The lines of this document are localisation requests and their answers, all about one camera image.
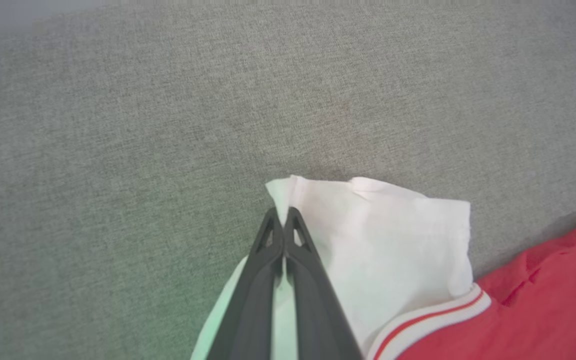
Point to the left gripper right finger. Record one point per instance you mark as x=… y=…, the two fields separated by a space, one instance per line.
x=318 y=315

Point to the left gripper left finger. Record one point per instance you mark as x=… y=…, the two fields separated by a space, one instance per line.
x=250 y=310

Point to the red and white shirt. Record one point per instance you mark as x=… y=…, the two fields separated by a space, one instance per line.
x=393 y=240

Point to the grey fabric sofa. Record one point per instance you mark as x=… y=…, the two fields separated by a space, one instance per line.
x=118 y=150

